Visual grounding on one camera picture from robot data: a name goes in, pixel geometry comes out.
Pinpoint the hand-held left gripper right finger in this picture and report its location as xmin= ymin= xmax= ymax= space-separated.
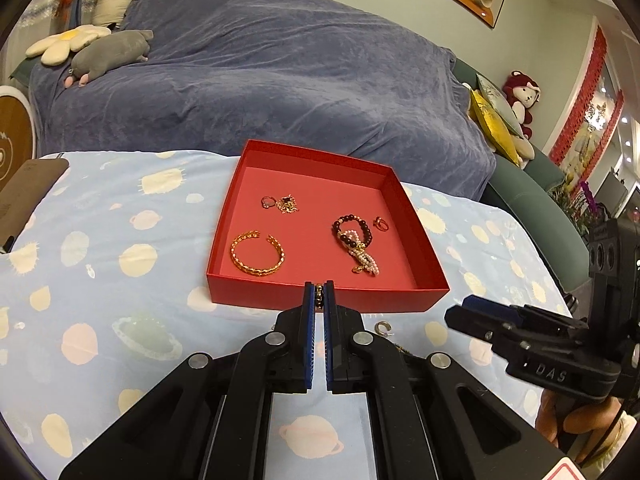
xmin=324 ymin=281 xmax=568 ymax=480

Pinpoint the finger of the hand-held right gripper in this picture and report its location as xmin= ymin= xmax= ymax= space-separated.
xmin=444 ymin=306 xmax=506 ymax=346
xmin=462 ymin=296 xmax=526 ymax=322

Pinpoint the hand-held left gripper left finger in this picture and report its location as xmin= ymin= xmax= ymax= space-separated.
xmin=59 ymin=281 xmax=317 ymax=480

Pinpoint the gold link watch bracelet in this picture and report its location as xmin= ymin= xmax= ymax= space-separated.
xmin=314 ymin=284 xmax=418 ymax=359

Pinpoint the pearl bracelet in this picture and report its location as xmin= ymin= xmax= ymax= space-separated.
xmin=341 ymin=230 xmax=381 ymax=277

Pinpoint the gold bangle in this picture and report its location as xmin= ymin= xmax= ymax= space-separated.
xmin=230 ymin=229 xmax=287 ymax=278

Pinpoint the black bead bracelet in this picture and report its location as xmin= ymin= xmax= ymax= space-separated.
xmin=331 ymin=214 xmax=375 ymax=253

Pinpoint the red cardboard box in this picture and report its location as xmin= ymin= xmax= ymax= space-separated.
xmin=205 ymin=139 xmax=451 ymax=313

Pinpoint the person's right hand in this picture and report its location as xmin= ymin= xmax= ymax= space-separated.
xmin=536 ymin=390 xmax=637 ymax=466

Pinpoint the green sofa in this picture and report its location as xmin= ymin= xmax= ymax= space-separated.
xmin=10 ymin=55 xmax=591 ymax=293

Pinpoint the purple orchid plant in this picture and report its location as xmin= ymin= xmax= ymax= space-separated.
xmin=562 ymin=180 xmax=613 ymax=233

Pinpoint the cream plush cushion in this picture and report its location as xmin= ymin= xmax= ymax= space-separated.
xmin=512 ymin=135 xmax=536 ymax=170

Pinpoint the yellow pillow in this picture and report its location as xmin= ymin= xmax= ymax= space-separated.
xmin=467 ymin=87 xmax=521 ymax=166

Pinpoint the grey patterned pillow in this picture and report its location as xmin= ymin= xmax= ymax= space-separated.
xmin=475 ymin=72 xmax=523 ymax=136

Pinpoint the red monkey plush toy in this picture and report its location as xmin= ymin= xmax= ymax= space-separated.
xmin=501 ymin=70 xmax=543 ymax=140

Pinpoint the blue covered sofa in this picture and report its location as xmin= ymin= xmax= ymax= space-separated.
xmin=27 ymin=0 xmax=498 ymax=198

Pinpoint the grey plush toy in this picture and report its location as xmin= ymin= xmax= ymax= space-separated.
xmin=64 ymin=29 xmax=155 ymax=87

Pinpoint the round wood and white board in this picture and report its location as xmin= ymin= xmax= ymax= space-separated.
xmin=0 ymin=85 xmax=36 ymax=193

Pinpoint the flower shaped cushion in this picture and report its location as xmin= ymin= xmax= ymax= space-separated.
xmin=25 ymin=25 xmax=112 ymax=66

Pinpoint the white curtain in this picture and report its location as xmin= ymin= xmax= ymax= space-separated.
xmin=5 ymin=0 xmax=76 ymax=56

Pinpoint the red wall decoration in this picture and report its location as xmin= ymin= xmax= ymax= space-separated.
xmin=549 ymin=25 xmax=626 ymax=181

